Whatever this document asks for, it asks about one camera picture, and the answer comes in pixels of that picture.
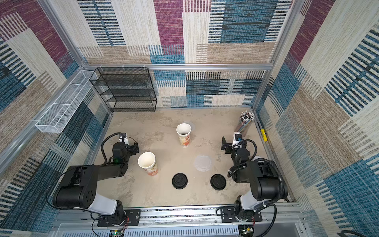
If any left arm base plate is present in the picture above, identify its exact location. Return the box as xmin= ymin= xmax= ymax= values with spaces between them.
xmin=97 ymin=209 xmax=141 ymax=227

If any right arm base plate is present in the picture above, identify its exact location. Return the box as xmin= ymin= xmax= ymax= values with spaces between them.
xmin=216 ymin=206 xmax=263 ymax=223

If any yellow marker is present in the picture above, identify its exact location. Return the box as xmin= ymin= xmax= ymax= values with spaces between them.
xmin=260 ymin=129 xmax=268 ymax=142

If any black cup lid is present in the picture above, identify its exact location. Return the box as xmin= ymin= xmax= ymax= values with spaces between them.
xmin=172 ymin=173 xmax=188 ymax=190
xmin=210 ymin=174 xmax=227 ymax=191

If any black wire shelf rack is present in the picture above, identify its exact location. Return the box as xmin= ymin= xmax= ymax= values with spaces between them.
xmin=89 ymin=67 xmax=157 ymax=113

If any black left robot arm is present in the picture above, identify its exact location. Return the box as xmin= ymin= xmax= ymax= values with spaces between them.
xmin=50 ymin=132 xmax=139 ymax=227

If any white mesh wall basket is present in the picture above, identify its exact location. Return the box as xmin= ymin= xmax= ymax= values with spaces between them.
xmin=35 ymin=71 xmax=93 ymax=133

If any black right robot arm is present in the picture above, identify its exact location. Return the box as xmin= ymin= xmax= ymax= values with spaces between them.
xmin=215 ymin=132 xmax=288 ymax=237

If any paper milk tea cup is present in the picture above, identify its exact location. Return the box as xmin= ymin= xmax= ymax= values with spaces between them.
xmin=176 ymin=123 xmax=191 ymax=147
xmin=138 ymin=152 xmax=158 ymax=176

